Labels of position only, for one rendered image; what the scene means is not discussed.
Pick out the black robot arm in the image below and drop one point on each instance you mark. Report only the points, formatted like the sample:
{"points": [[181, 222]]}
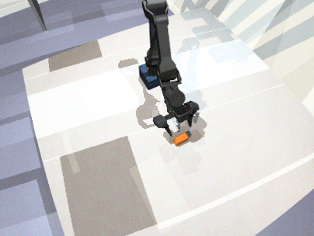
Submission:
{"points": [[159, 60]]}

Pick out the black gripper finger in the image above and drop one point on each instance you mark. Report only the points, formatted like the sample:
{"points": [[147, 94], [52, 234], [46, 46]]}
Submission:
{"points": [[168, 129], [191, 119]]}

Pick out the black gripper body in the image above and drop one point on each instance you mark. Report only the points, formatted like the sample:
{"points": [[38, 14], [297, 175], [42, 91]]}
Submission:
{"points": [[161, 121]]}

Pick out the orange block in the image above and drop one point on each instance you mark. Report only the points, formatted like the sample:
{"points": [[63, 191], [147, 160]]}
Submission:
{"points": [[180, 139]]}

